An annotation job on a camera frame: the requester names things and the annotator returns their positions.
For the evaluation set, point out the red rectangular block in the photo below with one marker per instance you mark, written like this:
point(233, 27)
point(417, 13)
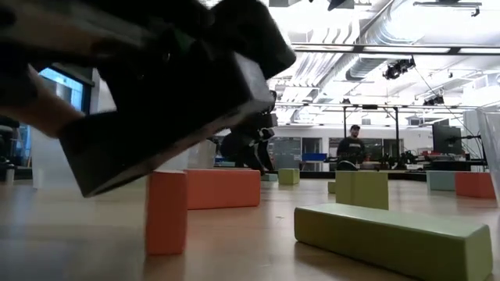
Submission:
point(166, 212)
point(224, 188)

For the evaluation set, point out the blue rectangular block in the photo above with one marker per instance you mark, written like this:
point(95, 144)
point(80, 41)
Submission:
point(269, 177)
point(440, 180)

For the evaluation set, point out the green rectangular block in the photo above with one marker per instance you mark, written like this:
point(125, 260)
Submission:
point(331, 186)
point(289, 176)

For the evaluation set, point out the small green cube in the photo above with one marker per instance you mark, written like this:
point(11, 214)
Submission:
point(361, 189)

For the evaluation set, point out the small red cube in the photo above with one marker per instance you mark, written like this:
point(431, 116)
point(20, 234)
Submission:
point(474, 184)

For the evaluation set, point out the long green block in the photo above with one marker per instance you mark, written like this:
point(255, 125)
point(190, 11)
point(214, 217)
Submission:
point(390, 238)

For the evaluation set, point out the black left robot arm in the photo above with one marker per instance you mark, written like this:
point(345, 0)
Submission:
point(242, 31)

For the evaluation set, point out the black ceiling light bar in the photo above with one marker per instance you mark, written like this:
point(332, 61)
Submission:
point(358, 48)

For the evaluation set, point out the grey translucent plastic bin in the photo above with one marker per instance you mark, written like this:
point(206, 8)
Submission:
point(205, 154)

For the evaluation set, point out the person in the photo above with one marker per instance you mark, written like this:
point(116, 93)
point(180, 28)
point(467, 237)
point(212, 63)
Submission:
point(250, 152)
point(351, 146)

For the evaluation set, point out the black ceiling spotlight cluster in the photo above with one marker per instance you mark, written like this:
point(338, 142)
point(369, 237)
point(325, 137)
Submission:
point(398, 68)

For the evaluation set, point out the large glass window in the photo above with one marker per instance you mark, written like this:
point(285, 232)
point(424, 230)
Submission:
point(66, 91)

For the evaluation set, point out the blue storage box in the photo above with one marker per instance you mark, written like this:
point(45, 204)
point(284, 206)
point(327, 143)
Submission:
point(312, 157)

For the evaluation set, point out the white cup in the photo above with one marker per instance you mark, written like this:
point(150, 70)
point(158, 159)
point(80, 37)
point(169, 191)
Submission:
point(9, 173)

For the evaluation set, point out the black monitor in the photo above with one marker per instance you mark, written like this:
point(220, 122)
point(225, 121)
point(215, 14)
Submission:
point(447, 138)

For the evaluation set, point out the black aluminium table frame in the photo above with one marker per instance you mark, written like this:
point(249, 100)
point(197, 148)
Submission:
point(406, 175)

